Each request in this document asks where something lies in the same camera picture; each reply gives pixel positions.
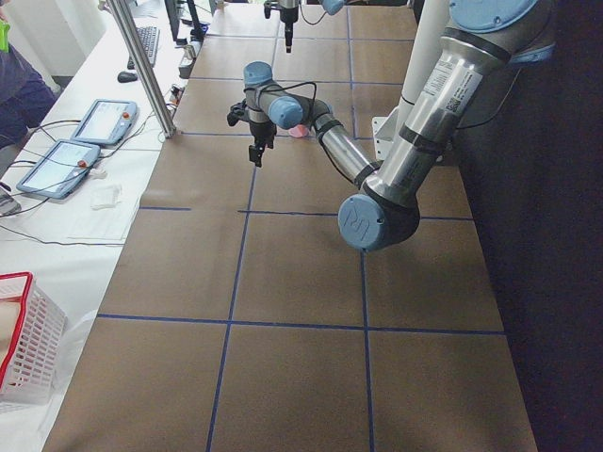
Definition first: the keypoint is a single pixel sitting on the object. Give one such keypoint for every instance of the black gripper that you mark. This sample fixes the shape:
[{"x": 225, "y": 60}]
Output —
[
  {"x": 287, "y": 21},
  {"x": 260, "y": 129}
]

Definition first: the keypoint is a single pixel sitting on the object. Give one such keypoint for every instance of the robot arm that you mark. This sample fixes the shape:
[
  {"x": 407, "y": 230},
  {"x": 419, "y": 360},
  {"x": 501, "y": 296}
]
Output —
[
  {"x": 457, "y": 45},
  {"x": 329, "y": 7}
]

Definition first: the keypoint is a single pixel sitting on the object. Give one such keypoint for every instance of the pink mesh pen holder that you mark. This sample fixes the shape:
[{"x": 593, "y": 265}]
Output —
[{"x": 299, "y": 131}]

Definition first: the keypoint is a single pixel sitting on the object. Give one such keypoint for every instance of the black monitor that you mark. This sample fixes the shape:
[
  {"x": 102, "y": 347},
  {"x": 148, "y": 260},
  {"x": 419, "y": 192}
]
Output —
[{"x": 184, "y": 22}]

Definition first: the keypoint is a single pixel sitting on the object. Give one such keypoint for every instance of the black keyboard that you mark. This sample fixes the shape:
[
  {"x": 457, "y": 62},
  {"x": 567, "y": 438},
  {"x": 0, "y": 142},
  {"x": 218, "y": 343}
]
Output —
[{"x": 149, "y": 38}]

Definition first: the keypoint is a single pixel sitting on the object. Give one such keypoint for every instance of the black computer mouse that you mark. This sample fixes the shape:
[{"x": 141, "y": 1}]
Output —
[{"x": 126, "y": 77}]

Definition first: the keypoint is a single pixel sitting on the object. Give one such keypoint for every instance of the far teach pendant tablet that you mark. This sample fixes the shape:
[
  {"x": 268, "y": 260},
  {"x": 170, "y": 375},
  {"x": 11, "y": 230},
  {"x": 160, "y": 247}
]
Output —
[{"x": 107, "y": 122}]

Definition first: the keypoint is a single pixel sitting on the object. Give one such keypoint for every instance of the teach pendant tablet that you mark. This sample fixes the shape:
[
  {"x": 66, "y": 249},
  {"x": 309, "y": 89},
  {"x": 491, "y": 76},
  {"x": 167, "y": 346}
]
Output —
[
  {"x": 107, "y": 122},
  {"x": 58, "y": 172}
]

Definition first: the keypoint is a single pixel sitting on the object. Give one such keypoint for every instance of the crumpled white tissue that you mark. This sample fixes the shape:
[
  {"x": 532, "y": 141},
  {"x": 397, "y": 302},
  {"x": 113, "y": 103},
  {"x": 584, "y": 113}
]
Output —
[{"x": 105, "y": 197}]

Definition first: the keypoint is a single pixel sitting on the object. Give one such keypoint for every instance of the near teach pendant tablet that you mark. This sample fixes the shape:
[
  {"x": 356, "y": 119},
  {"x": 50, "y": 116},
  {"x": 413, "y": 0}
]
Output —
[{"x": 58, "y": 172}]

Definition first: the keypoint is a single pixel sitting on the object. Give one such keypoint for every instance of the person in purple shirt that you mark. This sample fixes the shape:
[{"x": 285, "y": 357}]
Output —
[{"x": 25, "y": 97}]

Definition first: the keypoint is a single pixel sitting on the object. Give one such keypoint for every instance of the white plastic basket red rim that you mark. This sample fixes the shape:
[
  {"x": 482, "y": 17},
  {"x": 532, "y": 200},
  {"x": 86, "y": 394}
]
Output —
[{"x": 31, "y": 329}]

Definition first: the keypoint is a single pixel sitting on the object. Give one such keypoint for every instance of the aluminium frame post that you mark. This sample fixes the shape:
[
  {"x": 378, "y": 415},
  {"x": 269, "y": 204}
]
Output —
[{"x": 123, "y": 18}]

